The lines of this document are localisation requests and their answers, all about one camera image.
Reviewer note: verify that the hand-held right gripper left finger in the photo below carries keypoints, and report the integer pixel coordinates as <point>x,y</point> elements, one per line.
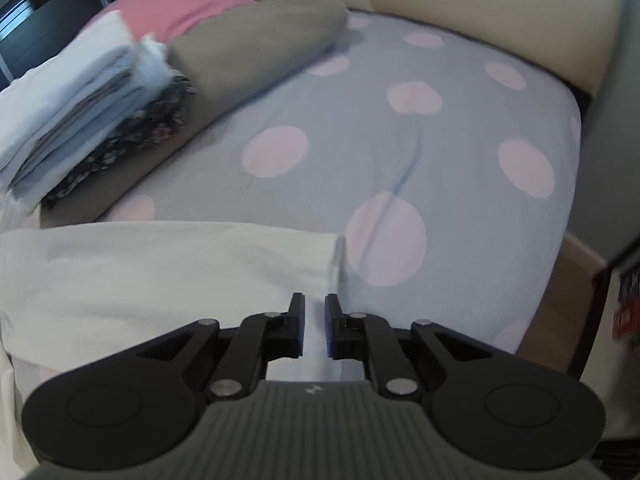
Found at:
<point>299,330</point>

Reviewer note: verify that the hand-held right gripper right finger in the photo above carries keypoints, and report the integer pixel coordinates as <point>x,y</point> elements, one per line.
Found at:
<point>328,330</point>

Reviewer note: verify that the white t-shirt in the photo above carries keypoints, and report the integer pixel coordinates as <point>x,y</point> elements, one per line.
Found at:
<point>150,285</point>

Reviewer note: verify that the stack of folded light clothes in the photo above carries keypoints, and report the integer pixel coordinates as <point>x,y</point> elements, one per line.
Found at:
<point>150,65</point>

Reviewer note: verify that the grey pink-dotted bed sheet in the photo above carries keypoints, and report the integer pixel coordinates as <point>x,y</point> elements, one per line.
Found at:
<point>400,160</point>

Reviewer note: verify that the dark floral garment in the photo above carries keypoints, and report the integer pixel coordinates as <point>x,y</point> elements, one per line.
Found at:
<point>145,125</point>

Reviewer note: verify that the white folded garment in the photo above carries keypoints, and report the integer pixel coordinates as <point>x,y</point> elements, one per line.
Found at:
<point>60,85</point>

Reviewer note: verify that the pink folded garment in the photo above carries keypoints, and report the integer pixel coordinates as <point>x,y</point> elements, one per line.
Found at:
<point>165,10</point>

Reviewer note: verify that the dark wardrobe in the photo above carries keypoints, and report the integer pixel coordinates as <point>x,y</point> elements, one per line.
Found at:
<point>30,10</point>

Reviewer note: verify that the black side table frame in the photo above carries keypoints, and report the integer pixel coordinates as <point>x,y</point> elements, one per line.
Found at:
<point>597,320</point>

